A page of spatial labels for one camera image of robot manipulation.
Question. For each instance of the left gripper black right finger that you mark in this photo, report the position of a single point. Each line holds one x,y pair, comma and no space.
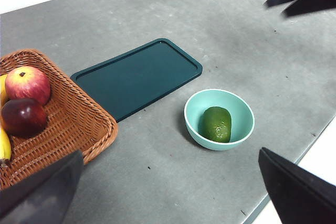
302,195

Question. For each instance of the teal ribbed bowl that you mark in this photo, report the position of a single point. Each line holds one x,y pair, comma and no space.
194,119

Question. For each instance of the brown wicker basket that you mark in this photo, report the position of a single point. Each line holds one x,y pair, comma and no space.
73,119

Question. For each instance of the yellow banana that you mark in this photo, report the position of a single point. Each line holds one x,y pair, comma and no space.
4,145

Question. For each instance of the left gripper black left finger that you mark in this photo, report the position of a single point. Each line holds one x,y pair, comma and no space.
39,197

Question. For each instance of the dark rectangular tray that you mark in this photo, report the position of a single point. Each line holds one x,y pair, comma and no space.
136,79

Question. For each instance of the dark purple plum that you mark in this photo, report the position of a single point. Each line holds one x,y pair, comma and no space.
23,116

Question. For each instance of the red yellow apple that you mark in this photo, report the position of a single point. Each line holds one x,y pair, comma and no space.
29,85

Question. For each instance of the green avocado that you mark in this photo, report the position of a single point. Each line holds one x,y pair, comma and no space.
217,124

